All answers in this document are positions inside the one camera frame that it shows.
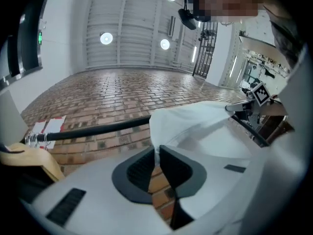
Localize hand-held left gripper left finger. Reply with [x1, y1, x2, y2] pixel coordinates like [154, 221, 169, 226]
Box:
[19, 147, 173, 235]

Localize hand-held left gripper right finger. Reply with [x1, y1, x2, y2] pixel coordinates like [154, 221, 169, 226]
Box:
[158, 45, 312, 235]

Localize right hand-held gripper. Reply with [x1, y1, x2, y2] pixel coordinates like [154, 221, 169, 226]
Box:
[224, 81, 278, 114]

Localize white garment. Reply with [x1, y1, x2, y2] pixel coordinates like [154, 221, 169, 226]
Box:
[148, 101, 268, 167]

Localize black metal clothes rack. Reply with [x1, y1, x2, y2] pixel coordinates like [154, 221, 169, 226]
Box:
[23, 115, 271, 148]

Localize person's right forearm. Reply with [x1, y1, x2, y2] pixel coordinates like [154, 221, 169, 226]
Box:
[263, 103, 289, 117]

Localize stainless steel cart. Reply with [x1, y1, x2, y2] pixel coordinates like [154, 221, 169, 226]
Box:
[254, 115, 295, 145]

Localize black metal gate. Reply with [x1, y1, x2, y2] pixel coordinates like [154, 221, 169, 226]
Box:
[192, 21, 219, 79]

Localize black hanging garment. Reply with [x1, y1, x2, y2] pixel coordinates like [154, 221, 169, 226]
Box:
[0, 165, 58, 203]

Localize wooden clothes hanger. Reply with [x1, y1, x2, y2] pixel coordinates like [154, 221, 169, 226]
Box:
[0, 142, 66, 182]

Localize person's dark grey sweater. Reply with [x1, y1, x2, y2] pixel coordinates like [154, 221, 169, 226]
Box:
[263, 3, 306, 63]

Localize white paper sheet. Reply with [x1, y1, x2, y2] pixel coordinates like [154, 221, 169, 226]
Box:
[32, 121, 51, 135]
[45, 115, 67, 149]

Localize person's head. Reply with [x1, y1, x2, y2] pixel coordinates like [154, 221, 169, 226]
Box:
[193, 0, 265, 24]

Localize ceiling air vent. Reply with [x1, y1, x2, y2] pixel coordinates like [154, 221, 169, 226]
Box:
[168, 15, 176, 37]

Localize black framed window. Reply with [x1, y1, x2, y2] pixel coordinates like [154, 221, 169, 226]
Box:
[6, 0, 49, 79]

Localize bunch of wire hanger hooks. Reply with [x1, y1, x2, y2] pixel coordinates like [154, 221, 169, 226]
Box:
[24, 132, 51, 151]

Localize black head-worn camera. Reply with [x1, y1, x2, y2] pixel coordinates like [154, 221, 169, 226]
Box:
[178, 0, 198, 31]

